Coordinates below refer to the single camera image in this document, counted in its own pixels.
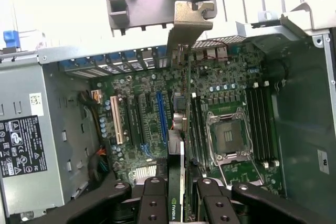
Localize small silver chipset heatsink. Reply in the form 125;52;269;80
135;166;160;183

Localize CPU socket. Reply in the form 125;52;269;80
206;107;255;167

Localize black expansion slot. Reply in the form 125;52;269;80
124;94;136;143
136;94;148;143

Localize blue expansion slot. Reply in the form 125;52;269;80
156;91;169;141

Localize white expansion slot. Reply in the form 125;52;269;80
110;95;124;145

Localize open black PC case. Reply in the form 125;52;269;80
0;1;336;224

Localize green motherboard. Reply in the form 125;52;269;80
91;40;284;201

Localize gray power supply unit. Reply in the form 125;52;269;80
0;62;87;217

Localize gray parts rack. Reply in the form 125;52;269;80
102;0;218;37

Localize blue case latch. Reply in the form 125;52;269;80
2;30;22;49

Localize power wire bundle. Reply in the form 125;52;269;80
77;89;111;185

